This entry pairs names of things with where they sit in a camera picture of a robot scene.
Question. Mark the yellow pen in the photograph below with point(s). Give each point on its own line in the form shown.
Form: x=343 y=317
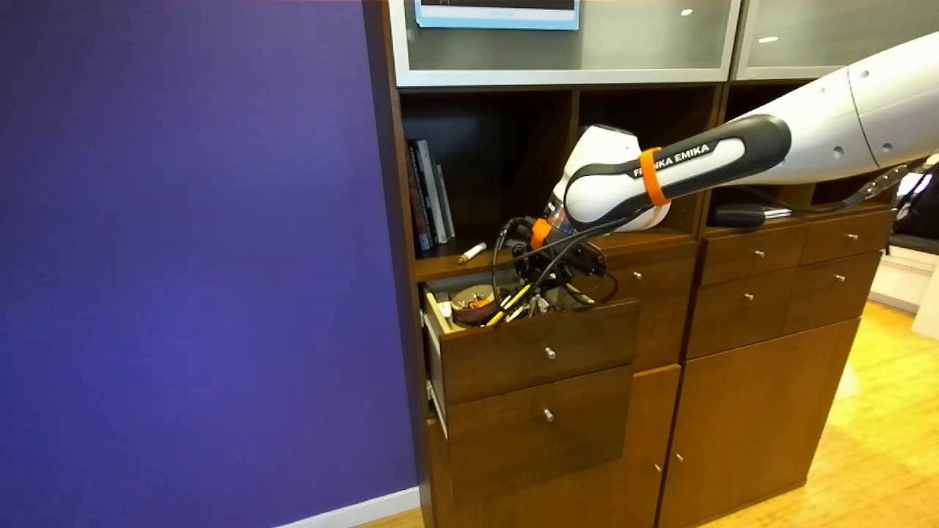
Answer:
x=512 y=305

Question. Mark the cream bowl maroon rim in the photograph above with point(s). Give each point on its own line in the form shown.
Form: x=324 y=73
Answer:
x=474 y=305

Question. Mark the black zip case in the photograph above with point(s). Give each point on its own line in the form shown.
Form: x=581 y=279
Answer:
x=738 y=216

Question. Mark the thin grey book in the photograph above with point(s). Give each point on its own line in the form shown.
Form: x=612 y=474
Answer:
x=447 y=201

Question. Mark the white low cabinet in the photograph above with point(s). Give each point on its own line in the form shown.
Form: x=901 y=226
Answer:
x=904 y=282

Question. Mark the shallow brown drawer with pens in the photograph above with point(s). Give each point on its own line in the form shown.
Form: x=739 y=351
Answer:
x=532 y=346

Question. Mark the black comics book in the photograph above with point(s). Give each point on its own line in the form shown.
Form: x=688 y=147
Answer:
x=418 y=205

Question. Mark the deep brown open drawer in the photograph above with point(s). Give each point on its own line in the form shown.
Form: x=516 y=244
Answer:
x=532 y=421

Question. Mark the white marker tan cap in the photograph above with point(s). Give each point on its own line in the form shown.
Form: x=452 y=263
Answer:
x=474 y=249

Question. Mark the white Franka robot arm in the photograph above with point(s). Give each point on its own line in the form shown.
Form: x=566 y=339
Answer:
x=830 y=128

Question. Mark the white flat box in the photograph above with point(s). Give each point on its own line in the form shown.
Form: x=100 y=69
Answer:
x=777 y=211

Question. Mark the brown wooden shelf cabinet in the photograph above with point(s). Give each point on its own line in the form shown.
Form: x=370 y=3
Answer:
x=752 y=392

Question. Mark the wide frosted glass door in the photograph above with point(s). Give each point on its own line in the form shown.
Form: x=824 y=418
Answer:
x=635 y=44

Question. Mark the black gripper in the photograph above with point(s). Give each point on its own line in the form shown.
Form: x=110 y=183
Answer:
x=572 y=268

